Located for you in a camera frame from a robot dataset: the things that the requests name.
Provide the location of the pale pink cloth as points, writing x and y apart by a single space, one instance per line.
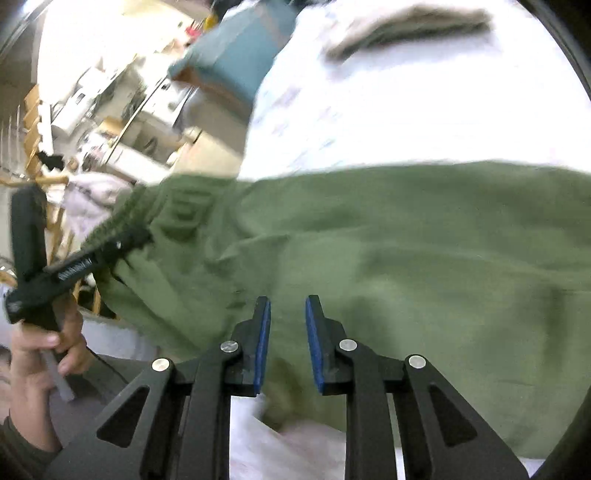
94 194

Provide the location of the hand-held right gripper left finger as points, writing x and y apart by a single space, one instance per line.
263 344

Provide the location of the wooden chair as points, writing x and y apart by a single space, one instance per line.
34 124

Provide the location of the folded grey garment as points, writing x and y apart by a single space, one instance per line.
415 25

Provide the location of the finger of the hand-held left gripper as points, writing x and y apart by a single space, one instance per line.
131 242

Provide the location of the white printed bed sheet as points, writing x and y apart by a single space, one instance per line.
392 106

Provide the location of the person's left hand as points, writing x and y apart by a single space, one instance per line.
34 378

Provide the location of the green pants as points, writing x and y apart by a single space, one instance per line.
369 258

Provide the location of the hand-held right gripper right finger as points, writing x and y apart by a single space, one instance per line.
316 346

